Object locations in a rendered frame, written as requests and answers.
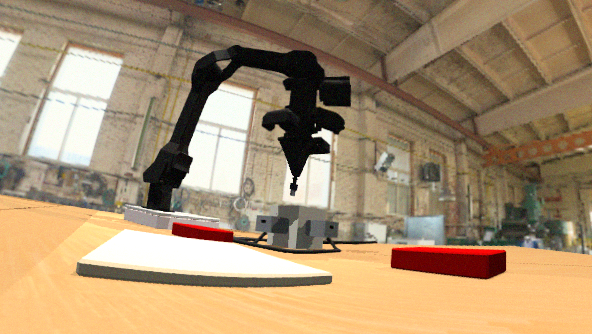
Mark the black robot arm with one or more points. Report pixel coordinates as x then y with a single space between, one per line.
306 76

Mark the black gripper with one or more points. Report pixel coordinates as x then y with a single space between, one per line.
297 142

